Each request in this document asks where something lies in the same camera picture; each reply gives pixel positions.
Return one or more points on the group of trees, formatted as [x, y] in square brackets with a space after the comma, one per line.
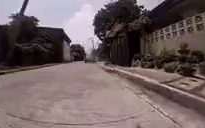
[26, 40]

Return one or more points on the wall with lattice blocks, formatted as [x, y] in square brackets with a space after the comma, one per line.
[190, 38]

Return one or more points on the large leafy tree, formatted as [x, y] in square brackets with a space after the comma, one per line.
[120, 13]

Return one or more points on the grey concrete road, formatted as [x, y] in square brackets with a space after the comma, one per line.
[73, 93]

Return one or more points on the dark gate with roof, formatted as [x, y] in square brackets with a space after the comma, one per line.
[120, 50]

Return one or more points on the row of potted plants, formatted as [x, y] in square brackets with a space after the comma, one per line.
[185, 65]

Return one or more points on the dark building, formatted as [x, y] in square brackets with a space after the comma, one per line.
[61, 45]

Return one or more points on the raised concrete kerb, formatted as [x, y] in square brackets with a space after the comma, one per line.
[163, 88]

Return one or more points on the leaning pole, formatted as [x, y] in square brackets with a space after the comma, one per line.
[24, 6]

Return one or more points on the concrete pavement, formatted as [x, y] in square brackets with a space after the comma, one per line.
[150, 74]

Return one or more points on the vehicle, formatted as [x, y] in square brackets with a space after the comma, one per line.
[90, 60]

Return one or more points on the dark-roofed building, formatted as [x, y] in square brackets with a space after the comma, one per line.
[170, 11]

